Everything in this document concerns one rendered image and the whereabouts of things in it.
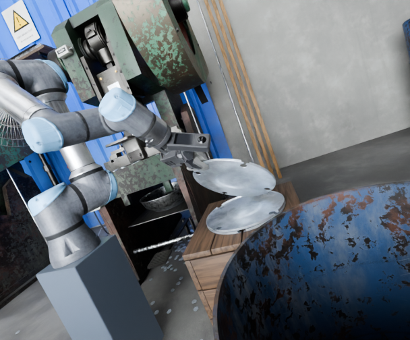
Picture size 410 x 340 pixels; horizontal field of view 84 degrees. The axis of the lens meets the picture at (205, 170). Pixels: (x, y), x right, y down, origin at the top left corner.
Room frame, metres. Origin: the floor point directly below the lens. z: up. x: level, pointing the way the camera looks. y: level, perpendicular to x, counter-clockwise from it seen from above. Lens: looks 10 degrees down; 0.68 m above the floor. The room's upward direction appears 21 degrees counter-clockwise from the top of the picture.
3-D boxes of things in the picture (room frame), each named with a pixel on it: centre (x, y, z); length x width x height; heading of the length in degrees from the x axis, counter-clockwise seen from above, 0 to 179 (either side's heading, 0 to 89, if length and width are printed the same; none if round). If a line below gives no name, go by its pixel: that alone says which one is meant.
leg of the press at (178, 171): (1.52, -0.01, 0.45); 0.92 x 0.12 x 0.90; 166
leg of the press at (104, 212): (1.64, 0.51, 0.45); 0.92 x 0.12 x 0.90; 166
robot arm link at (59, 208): (0.74, 0.49, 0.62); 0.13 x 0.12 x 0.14; 137
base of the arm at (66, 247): (0.73, 0.49, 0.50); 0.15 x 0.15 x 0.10
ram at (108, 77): (1.40, 0.30, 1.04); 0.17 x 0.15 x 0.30; 166
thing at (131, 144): (1.27, 0.33, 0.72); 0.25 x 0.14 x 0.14; 166
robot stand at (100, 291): (0.73, 0.49, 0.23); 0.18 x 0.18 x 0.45; 69
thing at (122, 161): (1.44, 0.29, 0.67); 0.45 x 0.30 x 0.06; 76
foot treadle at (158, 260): (1.31, 0.32, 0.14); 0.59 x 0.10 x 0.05; 166
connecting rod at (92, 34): (1.44, 0.29, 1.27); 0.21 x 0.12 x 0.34; 166
